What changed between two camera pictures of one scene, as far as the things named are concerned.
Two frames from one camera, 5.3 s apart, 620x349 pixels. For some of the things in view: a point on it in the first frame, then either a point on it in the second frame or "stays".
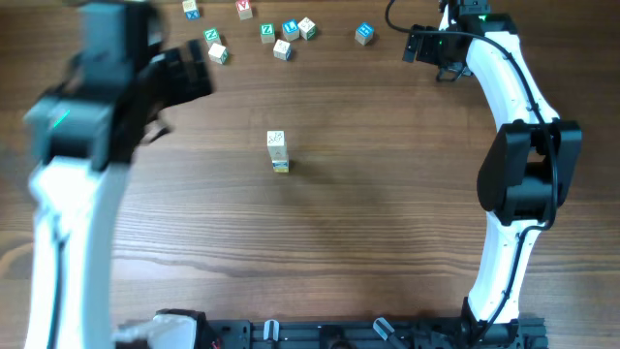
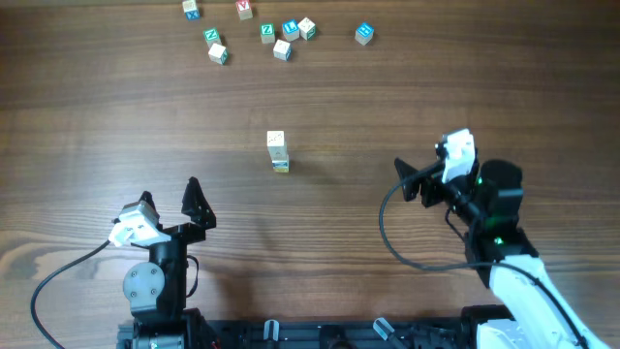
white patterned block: x=278 y=153 stays
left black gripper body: x=170 y=82 to x=186 y=235
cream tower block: x=275 y=138 stays
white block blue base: x=280 y=163 stays
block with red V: x=244 y=9 stays
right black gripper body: x=431 y=50 to x=456 y=191
